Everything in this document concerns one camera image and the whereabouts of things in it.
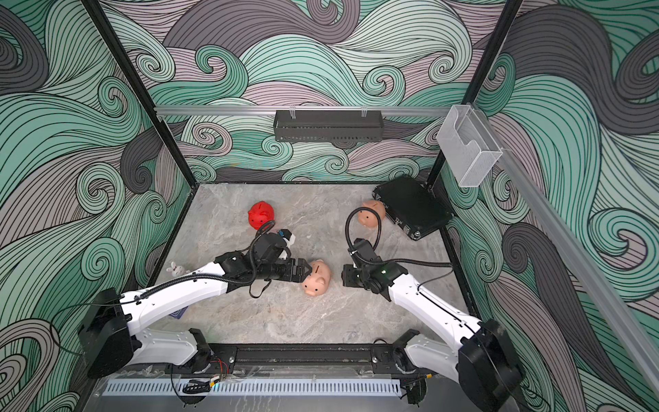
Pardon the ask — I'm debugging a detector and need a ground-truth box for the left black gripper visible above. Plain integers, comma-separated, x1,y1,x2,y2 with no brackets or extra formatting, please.
256,258,312,283

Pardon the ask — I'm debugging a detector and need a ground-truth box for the pink piggy bank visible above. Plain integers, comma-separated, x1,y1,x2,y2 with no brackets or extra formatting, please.
358,200,386,228
302,259,332,297

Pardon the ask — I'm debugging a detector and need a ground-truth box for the red piggy bank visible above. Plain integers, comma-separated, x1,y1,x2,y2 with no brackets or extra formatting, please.
248,201,275,230

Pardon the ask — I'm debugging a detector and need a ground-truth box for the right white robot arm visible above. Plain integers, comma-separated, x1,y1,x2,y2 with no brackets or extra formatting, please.
342,239,524,411

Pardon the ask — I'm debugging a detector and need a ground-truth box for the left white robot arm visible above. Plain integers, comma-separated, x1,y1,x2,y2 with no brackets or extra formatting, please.
77,233,312,379

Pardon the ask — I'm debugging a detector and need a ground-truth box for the black case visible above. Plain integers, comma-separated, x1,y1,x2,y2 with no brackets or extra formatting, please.
372,176,451,241

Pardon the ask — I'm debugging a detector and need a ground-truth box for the pink white bunny toy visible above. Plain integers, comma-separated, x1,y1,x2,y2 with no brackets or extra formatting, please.
166,262,190,277

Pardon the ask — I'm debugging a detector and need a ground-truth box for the blue card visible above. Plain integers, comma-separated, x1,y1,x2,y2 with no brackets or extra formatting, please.
169,307,188,319

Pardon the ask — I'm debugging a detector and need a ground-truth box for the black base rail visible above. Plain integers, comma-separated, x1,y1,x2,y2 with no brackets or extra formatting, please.
123,342,511,376

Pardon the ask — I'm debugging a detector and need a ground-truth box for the black wall tray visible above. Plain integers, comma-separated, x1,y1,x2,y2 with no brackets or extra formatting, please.
273,110,384,144

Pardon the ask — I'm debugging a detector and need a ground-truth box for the clear acrylic wall holder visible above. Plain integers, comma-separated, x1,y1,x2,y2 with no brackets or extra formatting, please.
437,105,502,188

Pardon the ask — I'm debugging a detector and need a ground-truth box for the aluminium back rail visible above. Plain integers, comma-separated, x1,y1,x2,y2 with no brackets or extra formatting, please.
153,105,453,118

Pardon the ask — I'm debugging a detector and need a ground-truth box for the aluminium rail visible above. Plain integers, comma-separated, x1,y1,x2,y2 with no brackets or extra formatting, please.
472,106,658,394
153,105,453,118

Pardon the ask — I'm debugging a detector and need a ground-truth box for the white slotted cable duct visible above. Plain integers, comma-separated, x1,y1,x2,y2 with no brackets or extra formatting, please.
101,379,402,397

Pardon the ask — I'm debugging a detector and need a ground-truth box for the aluminium right rail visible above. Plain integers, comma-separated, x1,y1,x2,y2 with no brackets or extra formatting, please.
472,106,658,394

